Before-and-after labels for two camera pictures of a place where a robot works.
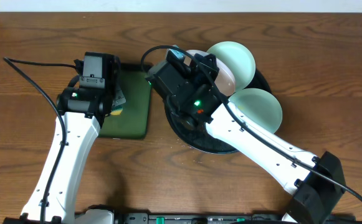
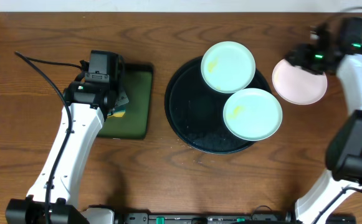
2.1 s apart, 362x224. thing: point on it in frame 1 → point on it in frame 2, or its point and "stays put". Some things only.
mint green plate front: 261,106 stays put
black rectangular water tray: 133,122 stays put
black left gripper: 114,101 stays put
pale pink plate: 188,58 → 297,85
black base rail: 192,218 stays put
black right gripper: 209,66 → 297,59
